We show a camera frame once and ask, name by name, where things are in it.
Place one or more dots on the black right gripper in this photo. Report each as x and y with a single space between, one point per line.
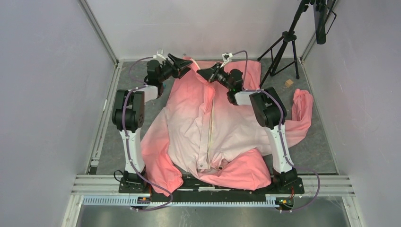
210 74

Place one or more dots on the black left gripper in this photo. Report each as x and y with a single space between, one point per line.
181 63

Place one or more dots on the pink zip-up jacket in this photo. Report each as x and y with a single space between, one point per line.
200 132

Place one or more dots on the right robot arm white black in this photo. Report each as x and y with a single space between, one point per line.
268 110

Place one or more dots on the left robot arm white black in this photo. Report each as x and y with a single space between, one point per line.
128 111

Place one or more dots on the small wooden block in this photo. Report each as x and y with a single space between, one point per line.
289 83

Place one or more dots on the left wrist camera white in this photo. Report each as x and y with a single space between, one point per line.
159 56

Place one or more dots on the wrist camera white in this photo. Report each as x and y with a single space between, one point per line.
227 58
159 56

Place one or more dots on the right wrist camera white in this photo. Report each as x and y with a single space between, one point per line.
227 58

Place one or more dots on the black camera tripod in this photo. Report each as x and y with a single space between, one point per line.
286 38

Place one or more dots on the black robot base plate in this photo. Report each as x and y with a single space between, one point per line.
193 189

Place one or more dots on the white slotted cable duct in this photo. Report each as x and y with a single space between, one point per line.
121 200

